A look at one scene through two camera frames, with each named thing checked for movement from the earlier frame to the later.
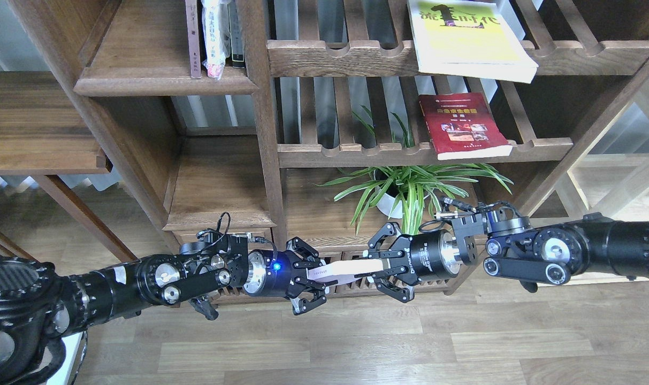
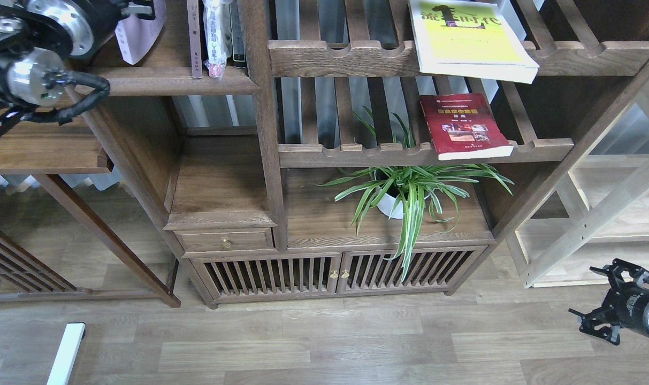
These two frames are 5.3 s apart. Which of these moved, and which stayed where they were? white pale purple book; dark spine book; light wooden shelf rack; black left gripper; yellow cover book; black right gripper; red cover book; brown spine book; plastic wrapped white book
Moved: black right gripper; white pale purple book; black left gripper
Stayed: light wooden shelf rack; plastic wrapped white book; red cover book; yellow cover book; dark spine book; brown spine book
